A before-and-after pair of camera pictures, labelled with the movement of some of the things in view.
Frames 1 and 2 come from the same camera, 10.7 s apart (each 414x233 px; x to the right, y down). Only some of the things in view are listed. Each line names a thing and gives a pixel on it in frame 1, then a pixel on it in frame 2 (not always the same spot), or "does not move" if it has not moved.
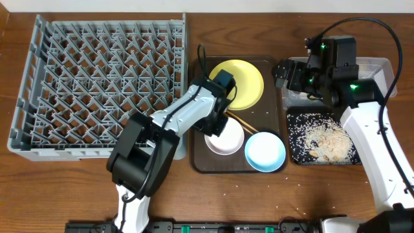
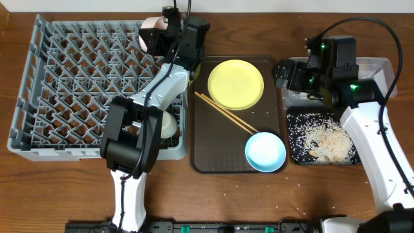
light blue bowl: x=264 y=151 does not move
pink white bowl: x=229 y=140 to x=153 y=22
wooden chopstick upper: x=241 y=120 does not move
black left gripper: x=210 y=126 to x=150 y=39
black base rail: x=202 y=227 does not move
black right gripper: x=279 y=79 does not move
